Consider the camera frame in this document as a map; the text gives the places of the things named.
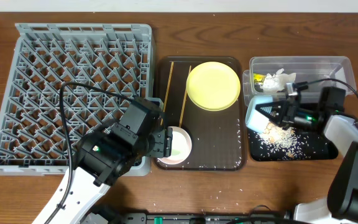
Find right black cable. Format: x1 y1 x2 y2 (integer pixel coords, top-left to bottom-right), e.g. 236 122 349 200
293 77 358 122

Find grey plastic dish rack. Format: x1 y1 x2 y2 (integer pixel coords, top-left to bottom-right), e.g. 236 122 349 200
0 23 155 176

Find light blue bowl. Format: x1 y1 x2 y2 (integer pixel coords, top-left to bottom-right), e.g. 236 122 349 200
245 95 273 133

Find wooden chopstick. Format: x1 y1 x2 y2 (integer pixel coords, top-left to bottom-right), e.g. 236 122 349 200
163 62 174 112
178 65 191 128

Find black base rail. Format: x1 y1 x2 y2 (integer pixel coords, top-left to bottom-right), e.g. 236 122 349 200
80 205 293 224

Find white napkin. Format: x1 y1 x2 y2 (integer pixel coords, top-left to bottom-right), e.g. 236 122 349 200
261 68 296 93

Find black cable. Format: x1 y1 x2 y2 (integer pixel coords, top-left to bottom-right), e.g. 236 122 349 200
293 77 358 122
44 81 136 224

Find pink round bowl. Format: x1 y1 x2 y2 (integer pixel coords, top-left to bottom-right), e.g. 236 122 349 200
158 126 192 165

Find dark brown serving tray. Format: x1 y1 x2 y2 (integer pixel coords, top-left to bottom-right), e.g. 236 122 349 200
154 57 247 171

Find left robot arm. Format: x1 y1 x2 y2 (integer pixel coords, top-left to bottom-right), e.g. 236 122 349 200
34 97 173 223

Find clear plastic bin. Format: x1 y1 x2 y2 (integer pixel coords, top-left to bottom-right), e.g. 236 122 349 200
242 56 357 105

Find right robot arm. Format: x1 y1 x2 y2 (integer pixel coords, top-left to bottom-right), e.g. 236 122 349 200
246 82 358 223

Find left black cable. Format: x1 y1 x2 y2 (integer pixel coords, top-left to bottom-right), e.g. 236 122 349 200
44 81 136 224

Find rice and food scraps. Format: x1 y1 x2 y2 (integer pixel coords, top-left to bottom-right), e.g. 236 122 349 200
257 123 298 159

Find yellow round plate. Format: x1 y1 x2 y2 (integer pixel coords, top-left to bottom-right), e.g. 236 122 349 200
186 62 241 111

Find green snack wrapper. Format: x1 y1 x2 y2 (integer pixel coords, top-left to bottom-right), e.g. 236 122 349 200
253 73 266 85

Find black plastic tray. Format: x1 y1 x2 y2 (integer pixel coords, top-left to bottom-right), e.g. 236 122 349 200
247 128 338 162

